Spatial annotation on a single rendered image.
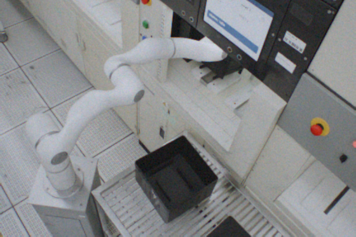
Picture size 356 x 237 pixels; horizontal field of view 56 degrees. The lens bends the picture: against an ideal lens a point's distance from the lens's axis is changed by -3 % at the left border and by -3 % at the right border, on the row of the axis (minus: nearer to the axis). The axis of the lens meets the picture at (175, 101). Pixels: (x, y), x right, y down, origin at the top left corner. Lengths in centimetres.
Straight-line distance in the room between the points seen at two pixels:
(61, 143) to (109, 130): 145
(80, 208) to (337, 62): 123
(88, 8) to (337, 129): 183
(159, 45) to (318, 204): 101
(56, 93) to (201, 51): 182
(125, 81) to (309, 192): 99
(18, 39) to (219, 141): 250
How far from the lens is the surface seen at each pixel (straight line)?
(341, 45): 106
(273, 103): 124
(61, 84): 313
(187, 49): 148
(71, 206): 168
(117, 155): 265
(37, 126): 141
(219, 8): 129
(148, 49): 134
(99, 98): 136
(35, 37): 366
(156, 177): 171
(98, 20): 236
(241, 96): 190
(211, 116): 181
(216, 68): 183
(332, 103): 114
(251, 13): 119
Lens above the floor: 230
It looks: 51 degrees down
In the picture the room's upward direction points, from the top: 8 degrees clockwise
